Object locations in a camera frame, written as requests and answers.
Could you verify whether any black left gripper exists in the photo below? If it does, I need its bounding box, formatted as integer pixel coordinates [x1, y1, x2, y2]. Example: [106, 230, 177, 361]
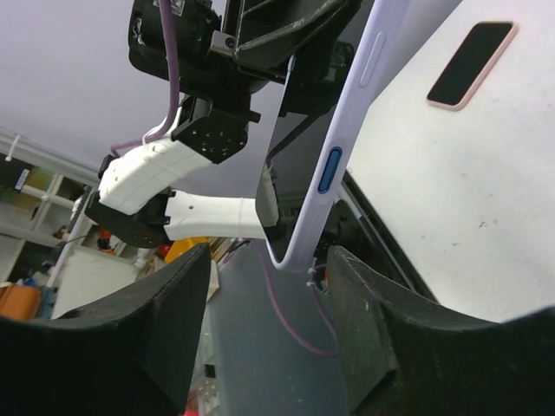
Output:
[127, 1, 356, 94]

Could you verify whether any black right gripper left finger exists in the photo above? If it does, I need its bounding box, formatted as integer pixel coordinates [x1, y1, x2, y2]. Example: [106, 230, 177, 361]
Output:
[1, 244, 211, 415]

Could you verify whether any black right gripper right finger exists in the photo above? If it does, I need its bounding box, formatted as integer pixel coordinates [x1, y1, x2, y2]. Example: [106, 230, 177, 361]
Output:
[327, 247, 554, 415]

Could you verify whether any phone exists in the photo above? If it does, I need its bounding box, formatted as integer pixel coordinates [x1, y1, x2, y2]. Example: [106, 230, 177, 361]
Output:
[255, 1, 409, 271]
[427, 21, 518, 112]

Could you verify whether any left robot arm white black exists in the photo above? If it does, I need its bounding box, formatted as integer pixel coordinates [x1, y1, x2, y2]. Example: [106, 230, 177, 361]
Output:
[85, 1, 361, 248]

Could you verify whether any phone in pink case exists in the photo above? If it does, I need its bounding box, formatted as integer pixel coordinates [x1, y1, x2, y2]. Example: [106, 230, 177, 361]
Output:
[427, 21, 518, 112]

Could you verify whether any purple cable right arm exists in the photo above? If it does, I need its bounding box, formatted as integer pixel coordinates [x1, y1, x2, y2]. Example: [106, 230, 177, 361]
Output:
[255, 240, 342, 360]

